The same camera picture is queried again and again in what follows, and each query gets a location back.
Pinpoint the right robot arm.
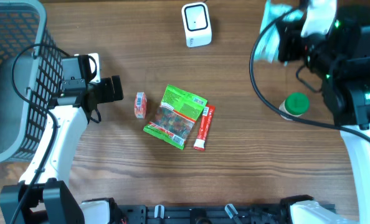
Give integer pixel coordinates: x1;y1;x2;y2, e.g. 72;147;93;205
274;1;370;223

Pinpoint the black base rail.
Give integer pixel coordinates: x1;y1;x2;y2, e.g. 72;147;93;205
118;203;290;224

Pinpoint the red stick sachet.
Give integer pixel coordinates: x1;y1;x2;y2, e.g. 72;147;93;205
193;105;216;151

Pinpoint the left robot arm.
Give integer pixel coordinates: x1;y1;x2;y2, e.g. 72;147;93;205
0;53;123;223

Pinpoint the green lid jar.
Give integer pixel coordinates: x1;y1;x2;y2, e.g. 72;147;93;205
279;92;310;117

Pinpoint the small red orange box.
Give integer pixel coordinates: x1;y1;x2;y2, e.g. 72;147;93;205
134;92;147;119

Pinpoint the teal white wipes packet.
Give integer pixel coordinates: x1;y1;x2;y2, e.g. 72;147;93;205
253;0;292;63

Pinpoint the green gummy candy bag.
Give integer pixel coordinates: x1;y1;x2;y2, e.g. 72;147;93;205
143;85;207;150

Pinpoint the grey plastic mesh basket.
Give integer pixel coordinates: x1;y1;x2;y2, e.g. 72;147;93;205
0;1;64;163

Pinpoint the white barcode scanner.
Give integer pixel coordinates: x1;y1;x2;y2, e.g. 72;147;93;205
181;2;212;48

